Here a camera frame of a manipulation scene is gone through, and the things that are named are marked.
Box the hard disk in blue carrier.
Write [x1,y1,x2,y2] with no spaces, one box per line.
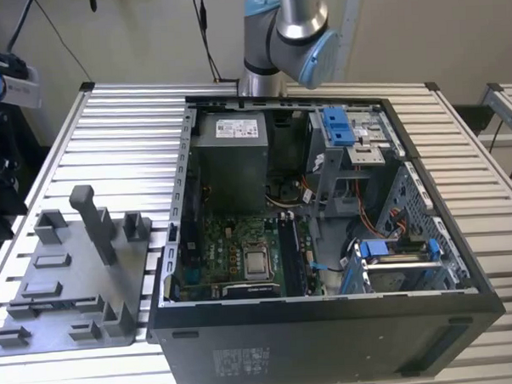
[356,235,447,294]

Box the grey metal drive cage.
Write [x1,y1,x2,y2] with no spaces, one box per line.
[305,102,407,220]

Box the black PC case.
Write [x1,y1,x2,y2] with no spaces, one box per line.
[136,82,509,384]

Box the silver CPU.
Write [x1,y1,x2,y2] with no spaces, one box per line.
[245,249,270,275]

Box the thick black wrist cable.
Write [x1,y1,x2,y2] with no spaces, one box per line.
[4,0,38,54]

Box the silver disk drive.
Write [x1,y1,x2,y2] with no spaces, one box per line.
[346,108,386,149]

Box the black round fan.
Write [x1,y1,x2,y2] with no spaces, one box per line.
[267,176,307,207]

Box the black graphics card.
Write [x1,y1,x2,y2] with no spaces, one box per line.
[220,280,284,301]

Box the orange wire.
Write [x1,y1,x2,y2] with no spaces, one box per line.
[353,176,376,240]

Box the green motherboard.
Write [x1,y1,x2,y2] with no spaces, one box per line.
[170,178,329,302]

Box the metal slat side table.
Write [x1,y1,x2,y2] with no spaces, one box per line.
[475,81,512,152]

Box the grey parts rack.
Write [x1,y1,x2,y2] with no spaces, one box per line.
[0,181,170,356]

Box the metal socket cover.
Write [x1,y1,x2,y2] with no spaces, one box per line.
[239,238,274,283]

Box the grey power supply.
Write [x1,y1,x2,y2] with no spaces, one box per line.
[188,108,275,217]

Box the thin black hanging cable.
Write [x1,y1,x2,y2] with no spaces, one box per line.
[190,0,238,85]

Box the blue disk carrier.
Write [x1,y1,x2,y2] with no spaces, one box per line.
[322,105,352,148]

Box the black box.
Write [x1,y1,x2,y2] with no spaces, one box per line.
[451,102,498,140]

